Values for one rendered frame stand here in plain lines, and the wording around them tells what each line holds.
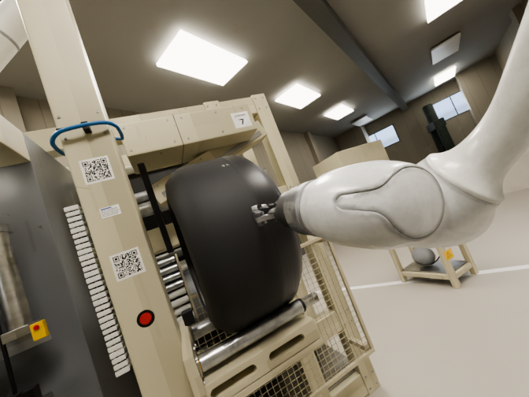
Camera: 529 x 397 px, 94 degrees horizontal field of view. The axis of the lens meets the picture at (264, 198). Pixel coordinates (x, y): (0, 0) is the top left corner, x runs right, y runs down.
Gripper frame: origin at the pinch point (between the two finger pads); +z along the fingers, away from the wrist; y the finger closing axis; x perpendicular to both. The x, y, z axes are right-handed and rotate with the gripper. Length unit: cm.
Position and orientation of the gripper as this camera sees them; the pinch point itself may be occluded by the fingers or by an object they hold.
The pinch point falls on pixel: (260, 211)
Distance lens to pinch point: 61.4
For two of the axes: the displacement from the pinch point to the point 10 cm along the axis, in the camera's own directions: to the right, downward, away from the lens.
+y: -8.7, 3.0, -3.9
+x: 3.0, 9.5, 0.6
